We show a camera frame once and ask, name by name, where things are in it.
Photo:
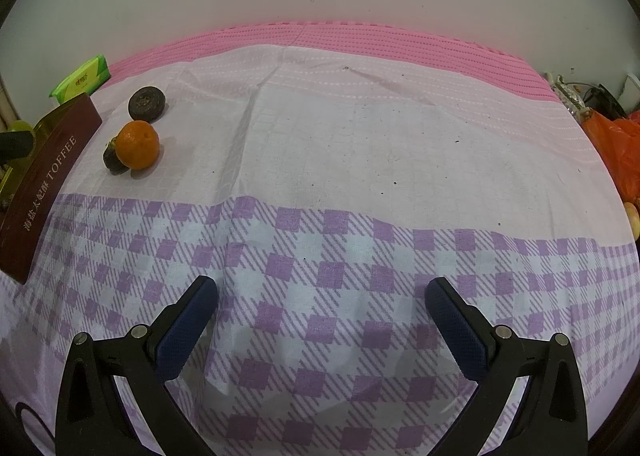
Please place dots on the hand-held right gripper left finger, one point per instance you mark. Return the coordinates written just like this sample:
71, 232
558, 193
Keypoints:
187, 326

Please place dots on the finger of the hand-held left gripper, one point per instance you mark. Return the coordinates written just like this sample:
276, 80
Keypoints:
15, 145

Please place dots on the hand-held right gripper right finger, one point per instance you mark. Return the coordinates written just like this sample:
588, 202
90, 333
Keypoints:
457, 331

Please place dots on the gold tin box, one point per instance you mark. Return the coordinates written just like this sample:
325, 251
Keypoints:
45, 170

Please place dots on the green tissue pack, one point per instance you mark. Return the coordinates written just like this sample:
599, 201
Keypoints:
82, 78

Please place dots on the dark wrinkled fruit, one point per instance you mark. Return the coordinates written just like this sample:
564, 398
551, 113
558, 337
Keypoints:
110, 161
147, 103

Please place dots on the orange mandarin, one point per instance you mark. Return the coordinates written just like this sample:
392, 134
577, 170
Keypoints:
140, 144

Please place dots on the pink purple checked tablecloth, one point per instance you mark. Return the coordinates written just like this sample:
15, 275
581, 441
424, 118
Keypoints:
350, 186

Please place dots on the yellow round fruit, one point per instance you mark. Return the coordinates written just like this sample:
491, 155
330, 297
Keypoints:
633, 221

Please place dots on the orange plastic bag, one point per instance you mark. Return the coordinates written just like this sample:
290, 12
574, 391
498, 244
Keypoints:
615, 145

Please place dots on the silver foil packet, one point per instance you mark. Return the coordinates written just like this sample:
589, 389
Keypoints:
567, 95

